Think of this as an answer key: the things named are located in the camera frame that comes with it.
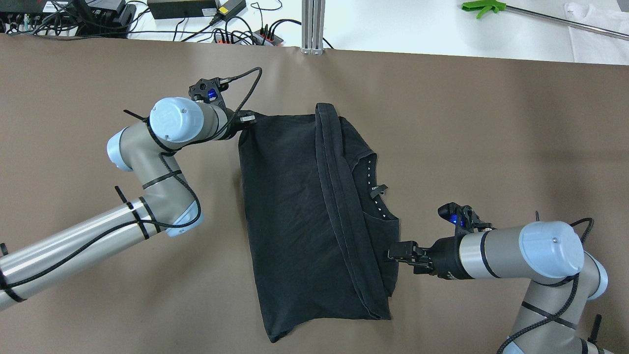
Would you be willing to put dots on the green handled grabber tool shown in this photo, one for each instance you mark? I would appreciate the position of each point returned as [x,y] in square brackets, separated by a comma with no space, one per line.
[481,7]

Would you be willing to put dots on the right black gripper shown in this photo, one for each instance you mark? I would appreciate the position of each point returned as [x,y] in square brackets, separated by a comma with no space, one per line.
[446,257]

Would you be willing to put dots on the grey USB hub right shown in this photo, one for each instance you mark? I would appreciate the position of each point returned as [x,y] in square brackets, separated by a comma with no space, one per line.
[264,37]

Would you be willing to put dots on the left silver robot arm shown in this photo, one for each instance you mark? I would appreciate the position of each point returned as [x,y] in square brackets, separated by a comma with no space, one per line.
[168,204]

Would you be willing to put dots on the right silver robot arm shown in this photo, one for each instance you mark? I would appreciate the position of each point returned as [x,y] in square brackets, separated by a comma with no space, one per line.
[563,276]

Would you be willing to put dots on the black power adapter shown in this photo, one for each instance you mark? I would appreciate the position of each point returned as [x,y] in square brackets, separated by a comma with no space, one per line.
[174,9]

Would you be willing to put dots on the aluminium frame post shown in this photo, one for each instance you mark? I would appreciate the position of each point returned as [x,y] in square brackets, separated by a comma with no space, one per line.
[312,13]

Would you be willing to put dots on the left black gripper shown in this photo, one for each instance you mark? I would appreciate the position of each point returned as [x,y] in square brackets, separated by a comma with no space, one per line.
[235,124]

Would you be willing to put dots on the black t-shirt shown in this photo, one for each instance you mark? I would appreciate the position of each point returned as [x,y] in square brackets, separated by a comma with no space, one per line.
[319,229]

